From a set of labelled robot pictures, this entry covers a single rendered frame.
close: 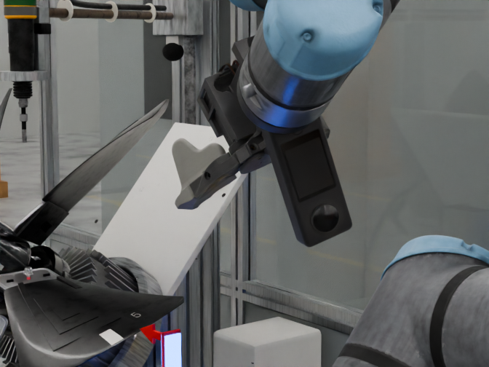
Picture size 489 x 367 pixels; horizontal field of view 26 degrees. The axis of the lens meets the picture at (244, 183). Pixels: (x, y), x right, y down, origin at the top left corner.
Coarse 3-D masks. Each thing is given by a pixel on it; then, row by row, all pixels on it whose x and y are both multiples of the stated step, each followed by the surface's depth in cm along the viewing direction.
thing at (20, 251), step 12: (0, 228) 150; (0, 240) 149; (12, 240) 151; (24, 240) 154; (0, 252) 148; (12, 252) 150; (24, 252) 152; (36, 252) 159; (48, 252) 157; (12, 264) 150; (24, 264) 151; (36, 264) 156; (48, 264) 155; (60, 264) 156; (0, 300) 150; (0, 312) 155
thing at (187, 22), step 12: (156, 0) 197; (168, 0) 196; (180, 0) 196; (192, 0) 198; (180, 12) 196; (192, 12) 198; (156, 24) 198; (168, 24) 197; (180, 24) 196; (192, 24) 198; (192, 36) 206
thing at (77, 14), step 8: (56, 8) 152; (64, 8) 154; (56, 16) 151; (64, 16) 154; (72, 16) 156; (80, 16) 159; (88, 16) 161; (96, 16) 164; (104, 16) 167; (112, 16) 170; (120, 16) 173; (128, 16) 176; (136, 16) 179; (144, 16) 183; (160, 16) 190; (168, 16) 194
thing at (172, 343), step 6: (168, 336) 120; (174, 336) 120; (180, 336) 121; (168, 342) 120; (174, 342) 120; (180, 342) 121; (168, 348) 120; (174, 348) 120; (180, 348) 121; (168, 354) 120; (174, 354) 121; (180, 354) 121; (168, 360) 120; (174, 360) 121; (180, 360) 121; (168, 366) 120; (174, 366) 121; (180, 366) 121
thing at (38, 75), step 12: (48, 12) 147; (36, 24) 144; (48, 24) 146; (36, 36) 144; (36, 48) 144; (36, 60) 145; (0, 72) 141; (12, 72) 140; (24, 72) 140; (36, 72) 141; (48, 72) 144
